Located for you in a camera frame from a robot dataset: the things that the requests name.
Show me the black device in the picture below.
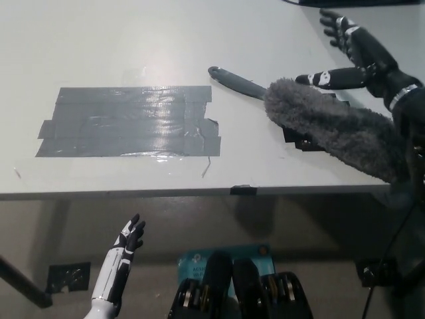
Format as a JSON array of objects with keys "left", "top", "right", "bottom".
[{"left": 297, "top": 0, "right": 425, "bottom": 7}]

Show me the grey fluffy duster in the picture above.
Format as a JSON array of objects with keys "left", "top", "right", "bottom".
[{"left": 207, "top": 65, "right": 411, "bottom": 185}]

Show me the grey duct tape patch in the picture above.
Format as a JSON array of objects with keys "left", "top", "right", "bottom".
[{"left": 35, "top": 85, "right": 222, "bottom": 159}]

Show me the black tape marked spot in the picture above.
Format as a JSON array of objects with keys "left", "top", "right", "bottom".
[{"left": 281, "top": 92, "right": 350, "bottom": 154}]

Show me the thin wire scrap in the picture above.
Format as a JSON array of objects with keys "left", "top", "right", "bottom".
[{"left": 200, "top": 157, "right": 213, "bottom": 178}]

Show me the black table leg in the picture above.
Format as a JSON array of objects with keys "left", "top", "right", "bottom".
[{"left": 0, "top": 255, "right": 54, "bottom": 309}]

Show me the robot right hand black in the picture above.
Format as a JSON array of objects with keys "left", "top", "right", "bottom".
[{"left": 294, "top": 9, "right": 418, "bottom": 109}]

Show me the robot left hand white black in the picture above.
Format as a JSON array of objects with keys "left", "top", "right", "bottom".
[{"left": 91, "top": 213, "right": 147, "bottom": 308}]

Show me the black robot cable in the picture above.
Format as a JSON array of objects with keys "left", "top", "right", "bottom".
[{"left": 361, "top": 199, "right": 418, "bottom": 319}]

